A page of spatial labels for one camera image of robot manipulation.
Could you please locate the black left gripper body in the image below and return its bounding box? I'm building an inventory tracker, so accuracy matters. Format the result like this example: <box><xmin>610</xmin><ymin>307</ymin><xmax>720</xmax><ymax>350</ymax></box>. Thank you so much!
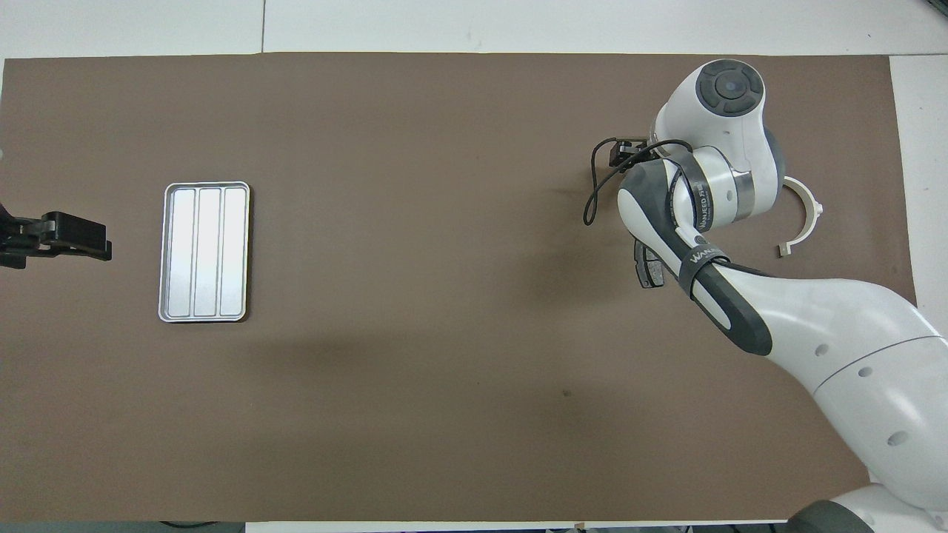
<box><xmin>0</xmin><ymin>215</ymin><xmax>45</xmax><ymax>254</ymax></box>

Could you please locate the silver metal tray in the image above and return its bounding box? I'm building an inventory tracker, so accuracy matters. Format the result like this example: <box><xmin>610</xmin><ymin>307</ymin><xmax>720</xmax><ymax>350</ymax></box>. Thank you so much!
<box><xmin>158</xmin><ymin>181</ymin><xmax>252</xmax><ymax>324</ymax></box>

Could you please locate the dark rectangular brake pad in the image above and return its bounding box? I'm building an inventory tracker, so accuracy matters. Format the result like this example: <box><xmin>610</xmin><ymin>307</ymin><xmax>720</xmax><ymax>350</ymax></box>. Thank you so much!
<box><xmin>632</xmin><ymin>241</ymin><xmax>665</xmax><ymax>290</ymax></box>

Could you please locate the brown table mat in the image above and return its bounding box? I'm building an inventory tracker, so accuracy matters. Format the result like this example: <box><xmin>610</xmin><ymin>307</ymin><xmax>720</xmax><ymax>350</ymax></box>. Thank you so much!
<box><xmin>0</xmin><ymin>52</ymin><xmax>941</xmax><ymax>523</ymax></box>

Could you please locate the white curved plastic bracket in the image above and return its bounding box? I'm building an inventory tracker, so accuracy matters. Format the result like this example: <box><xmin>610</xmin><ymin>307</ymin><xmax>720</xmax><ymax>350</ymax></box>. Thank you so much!
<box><xmin>775</xmin><ymin>176</ymin><xmax>825</xmax><ymax>259</ymax></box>

